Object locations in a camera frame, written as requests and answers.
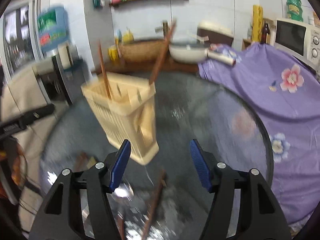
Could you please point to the yellow cylinder roll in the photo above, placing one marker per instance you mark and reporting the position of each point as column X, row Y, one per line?
column 257, row 23

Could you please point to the blue water jug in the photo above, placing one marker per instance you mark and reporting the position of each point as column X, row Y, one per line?
column 53, row 28

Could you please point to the woven pattern basin sink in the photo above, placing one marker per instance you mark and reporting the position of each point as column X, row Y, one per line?
column 140, row 50

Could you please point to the purple floral cloth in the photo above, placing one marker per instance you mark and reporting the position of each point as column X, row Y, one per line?
column 285, row 96

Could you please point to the large silver spoon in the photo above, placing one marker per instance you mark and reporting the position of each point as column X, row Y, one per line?
column 124, row 192

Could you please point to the yellow soap dispenser bottle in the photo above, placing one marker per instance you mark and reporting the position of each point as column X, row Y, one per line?
column 127, row 37

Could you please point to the brown wooden counter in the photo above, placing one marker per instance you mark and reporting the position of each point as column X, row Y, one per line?
column 169, row 65

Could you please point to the black gold chopstick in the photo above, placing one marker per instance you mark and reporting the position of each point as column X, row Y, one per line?
column 121, row 225

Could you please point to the white microwave oven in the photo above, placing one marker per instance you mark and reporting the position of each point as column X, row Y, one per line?
column 298, row 39

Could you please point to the cream plastic utensil holder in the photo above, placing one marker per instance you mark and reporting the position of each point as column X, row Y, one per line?
column 128, row 114

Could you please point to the white pan with lid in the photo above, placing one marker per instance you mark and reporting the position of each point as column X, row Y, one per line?
column 194, row 53

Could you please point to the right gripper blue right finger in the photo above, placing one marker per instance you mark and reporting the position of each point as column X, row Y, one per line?
column 201, row 166

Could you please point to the brown wooden chopstick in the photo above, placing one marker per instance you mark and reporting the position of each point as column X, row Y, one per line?
column 103, row 71
column 153, row 207
column 162, row 54

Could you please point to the water dispenser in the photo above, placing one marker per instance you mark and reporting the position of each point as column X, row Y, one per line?
column 59, row 84

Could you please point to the yellow mug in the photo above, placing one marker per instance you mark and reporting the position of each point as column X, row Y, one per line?
column 113, row 53

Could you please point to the brass faucet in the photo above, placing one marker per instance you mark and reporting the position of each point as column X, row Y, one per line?
column 164, row 28

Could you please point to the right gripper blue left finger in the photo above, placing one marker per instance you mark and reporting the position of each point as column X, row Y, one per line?
column 119, row 166

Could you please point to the dark brown bottle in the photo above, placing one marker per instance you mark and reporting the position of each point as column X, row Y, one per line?
column 265, row 34

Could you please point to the brown white bin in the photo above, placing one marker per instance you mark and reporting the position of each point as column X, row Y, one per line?
column 216, row 34

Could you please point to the green stacked containers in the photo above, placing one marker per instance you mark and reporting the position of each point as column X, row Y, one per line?
column 294, row 10

